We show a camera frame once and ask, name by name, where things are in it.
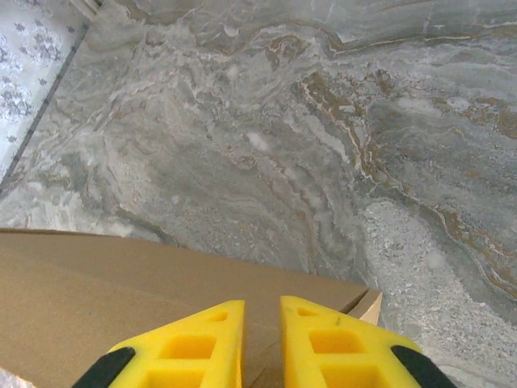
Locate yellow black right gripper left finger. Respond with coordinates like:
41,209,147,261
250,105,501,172
72,299,247,388

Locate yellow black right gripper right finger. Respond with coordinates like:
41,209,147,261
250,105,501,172
280,295,457,388

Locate brown cardboard box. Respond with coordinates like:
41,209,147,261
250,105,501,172
0,228,384,388

